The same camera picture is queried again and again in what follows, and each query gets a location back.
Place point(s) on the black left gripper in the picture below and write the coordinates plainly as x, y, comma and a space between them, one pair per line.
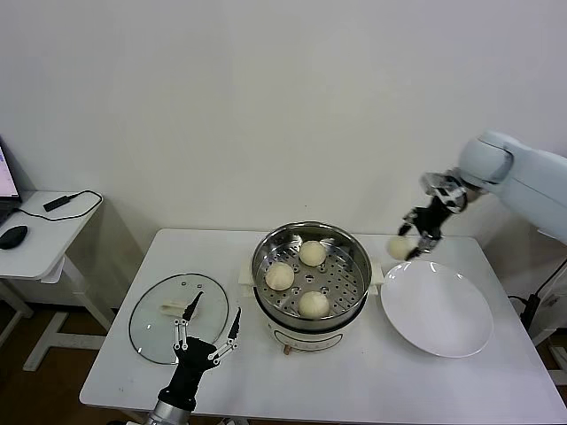
195, 363

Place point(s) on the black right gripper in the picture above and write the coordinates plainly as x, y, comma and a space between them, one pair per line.
432, 217

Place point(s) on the white steamed baozi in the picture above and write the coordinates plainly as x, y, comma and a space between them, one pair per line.
400, 248
312, 253
280, 276
313, 304

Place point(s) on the perforated steel steamer basket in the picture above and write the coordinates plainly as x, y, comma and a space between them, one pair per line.
345, 283

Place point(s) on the white oval plate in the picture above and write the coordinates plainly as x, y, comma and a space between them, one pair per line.
434, 310

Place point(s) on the white electric cooker pot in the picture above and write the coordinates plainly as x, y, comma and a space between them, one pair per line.
305, 341

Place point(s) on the white desk with paper label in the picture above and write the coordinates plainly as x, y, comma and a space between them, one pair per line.
551, 319

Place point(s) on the white side desk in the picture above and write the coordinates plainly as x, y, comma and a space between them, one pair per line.
53, 239

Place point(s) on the black rectangular adapter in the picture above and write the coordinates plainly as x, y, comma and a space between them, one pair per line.
58, 202

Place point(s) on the black computer mouse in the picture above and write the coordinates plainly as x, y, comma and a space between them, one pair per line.
12, 237

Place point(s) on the black laptop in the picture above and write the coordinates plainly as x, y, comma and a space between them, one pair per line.
6, 177

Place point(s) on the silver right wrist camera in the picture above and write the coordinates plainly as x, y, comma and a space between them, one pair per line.
436, 182

